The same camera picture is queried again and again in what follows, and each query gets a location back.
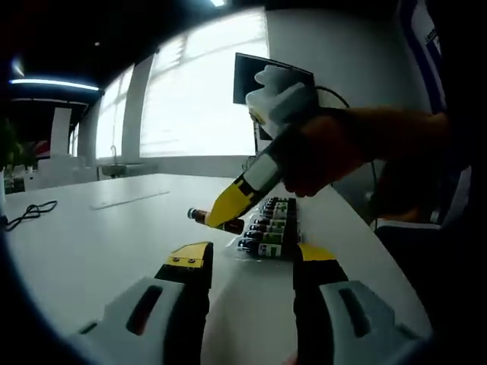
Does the black table cable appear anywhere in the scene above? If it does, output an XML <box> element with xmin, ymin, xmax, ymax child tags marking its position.
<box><xmin>4</xmin><ymin>200</ymin><xmax>58</xmax><ymax>231</ymax></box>

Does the person's right hand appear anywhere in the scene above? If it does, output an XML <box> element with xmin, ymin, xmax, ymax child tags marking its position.
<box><xmin>283</xmin><ymin>109</ymin><xmax>376</xmax><ymax>198</ymax></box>

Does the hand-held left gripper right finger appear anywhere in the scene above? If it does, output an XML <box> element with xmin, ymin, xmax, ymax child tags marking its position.
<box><xmin>292</xmin><ymin>243</ymin><xmax>427</xmax><ymax>365</ymax></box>

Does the row of brown medicine bottles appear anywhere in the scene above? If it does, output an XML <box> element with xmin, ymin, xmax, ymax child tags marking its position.
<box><xmin>237</xmin><ymin>197</ymin><xmax>301</xmax><ymax>259</ymax></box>

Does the white low cabinet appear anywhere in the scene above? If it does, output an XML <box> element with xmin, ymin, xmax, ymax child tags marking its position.
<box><xmin>37</xmin><ymin>154</ymin><xmax>98</xmax><ymax>186</ymax></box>

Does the sink with faucet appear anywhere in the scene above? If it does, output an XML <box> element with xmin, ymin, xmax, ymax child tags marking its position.
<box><xmin>100</xmin><ymin>145</ymin><xmax>159</xmax><ymax>178</ymax></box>

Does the clear plastic box tray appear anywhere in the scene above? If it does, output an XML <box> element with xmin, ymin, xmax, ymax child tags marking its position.
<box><xmin>223</xmin><ymin>222</ymin><xmax>305</xmax><ymax>264</ymax></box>
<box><xmin>260</xmin><ymin>195</ymin><xmax>301</xmax><ymax>225</ymax></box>

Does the small brown medicine bottle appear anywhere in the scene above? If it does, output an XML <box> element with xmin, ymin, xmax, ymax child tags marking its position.
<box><xmin>187</xmin><ymin>207</ymin><xmax>245</xmax><ymax>234</ymax></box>

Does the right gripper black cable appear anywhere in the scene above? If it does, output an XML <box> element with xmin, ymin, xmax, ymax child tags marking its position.
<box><xmin>314</xmin><ymin>85</ymin><xmax>381</xmax><ymax>197</ymax></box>

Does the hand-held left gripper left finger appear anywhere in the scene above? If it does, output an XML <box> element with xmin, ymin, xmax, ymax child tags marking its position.
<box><xmin>68</xmin><ymin>240</ymin><xmax>215</xmax><ymax>365</ymax></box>

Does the potted plant in white vase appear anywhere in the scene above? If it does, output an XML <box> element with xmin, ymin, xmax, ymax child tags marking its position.
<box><xmin>0</xmin><ymin>118</ymin><xmax>34</xmax><ymax>208</ymax></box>

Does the window with white blinds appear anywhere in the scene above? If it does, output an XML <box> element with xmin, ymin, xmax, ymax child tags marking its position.
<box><xmin>94</xmin><ymin>7</ymin><xmax>269</xmax><ymax>159</ymax></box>

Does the clear plastic ruler strip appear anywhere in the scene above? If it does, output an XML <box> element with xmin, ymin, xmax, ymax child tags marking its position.
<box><xmin>90</xmin><ymin>191</ymin><xmax>171</xmax><ymax>210</ymax></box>

